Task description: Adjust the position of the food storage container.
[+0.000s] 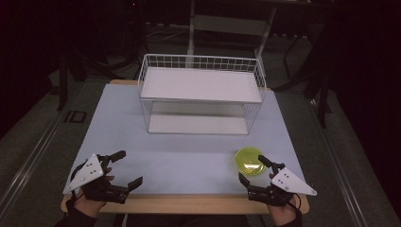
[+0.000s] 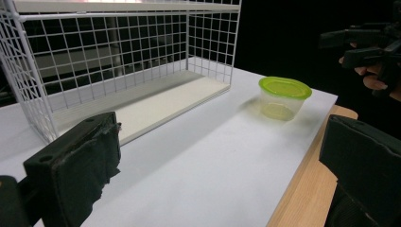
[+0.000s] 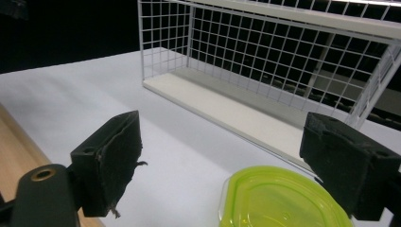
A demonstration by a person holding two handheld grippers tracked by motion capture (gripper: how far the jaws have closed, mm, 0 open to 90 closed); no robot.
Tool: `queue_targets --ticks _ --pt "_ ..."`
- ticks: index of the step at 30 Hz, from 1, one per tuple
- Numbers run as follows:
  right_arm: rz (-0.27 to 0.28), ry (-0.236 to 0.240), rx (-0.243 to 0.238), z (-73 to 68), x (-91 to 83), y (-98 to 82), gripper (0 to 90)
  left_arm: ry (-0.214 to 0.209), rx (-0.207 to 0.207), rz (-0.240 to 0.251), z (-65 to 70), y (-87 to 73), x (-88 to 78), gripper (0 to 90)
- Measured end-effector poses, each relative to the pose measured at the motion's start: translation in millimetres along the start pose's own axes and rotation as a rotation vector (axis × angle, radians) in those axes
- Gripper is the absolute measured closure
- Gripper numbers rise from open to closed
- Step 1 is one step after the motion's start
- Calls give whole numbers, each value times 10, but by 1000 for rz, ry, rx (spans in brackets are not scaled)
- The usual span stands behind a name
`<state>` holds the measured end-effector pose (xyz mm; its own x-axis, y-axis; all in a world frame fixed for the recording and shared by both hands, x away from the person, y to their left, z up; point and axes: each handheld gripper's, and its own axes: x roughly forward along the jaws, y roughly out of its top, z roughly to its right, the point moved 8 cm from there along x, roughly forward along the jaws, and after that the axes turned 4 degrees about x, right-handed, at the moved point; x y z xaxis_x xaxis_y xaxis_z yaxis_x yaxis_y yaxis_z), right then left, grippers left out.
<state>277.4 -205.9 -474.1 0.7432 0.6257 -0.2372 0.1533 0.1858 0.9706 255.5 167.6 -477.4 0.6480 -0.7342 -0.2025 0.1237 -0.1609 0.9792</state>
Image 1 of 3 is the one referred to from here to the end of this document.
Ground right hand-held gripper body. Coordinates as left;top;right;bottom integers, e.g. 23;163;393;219
247;162;318;208

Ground yellow-green plastic plate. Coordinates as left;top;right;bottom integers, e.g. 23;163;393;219
234;146;268;178

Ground metal floor rail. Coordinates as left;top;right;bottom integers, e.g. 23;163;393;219
0;108;69;218
306;98;370;227

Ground wooden table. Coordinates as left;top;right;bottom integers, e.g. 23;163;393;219
61;79;310;216

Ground black tripod stand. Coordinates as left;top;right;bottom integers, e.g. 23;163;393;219
272;31;334;130
56;46;140;112

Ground person's left hand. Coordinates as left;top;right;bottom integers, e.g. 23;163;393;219
74;166;115;218

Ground white wire shelf rack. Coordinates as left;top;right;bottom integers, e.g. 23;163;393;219
137;53;268;136

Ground white metal frame stand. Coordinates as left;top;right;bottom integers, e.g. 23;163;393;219
184;0;279;69

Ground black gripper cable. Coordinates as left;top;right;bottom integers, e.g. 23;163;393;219
69;160;88;209
291;192;303;218

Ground white floor cable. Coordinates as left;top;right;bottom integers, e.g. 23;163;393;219
144;23;192;45

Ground pale blue table mat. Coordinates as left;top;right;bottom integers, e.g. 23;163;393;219
64;82;306;196

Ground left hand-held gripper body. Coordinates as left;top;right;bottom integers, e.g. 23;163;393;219
62;153;131;204

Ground person's right hand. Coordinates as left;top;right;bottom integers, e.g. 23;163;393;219
266;171;301;227

